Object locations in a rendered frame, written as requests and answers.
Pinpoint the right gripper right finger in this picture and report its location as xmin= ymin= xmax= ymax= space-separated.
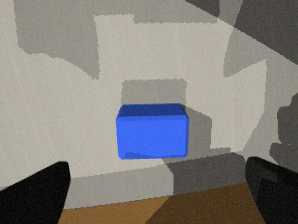
xmin=245 ymin=157 xmax=298 ymax=224

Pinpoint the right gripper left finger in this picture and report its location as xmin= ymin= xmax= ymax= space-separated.
xmin=0 ymin=161 xmax=71 ymax=224

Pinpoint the blue block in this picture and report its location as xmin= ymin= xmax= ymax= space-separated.
xmin=116 ymin=103 xmax=189 ymax=159

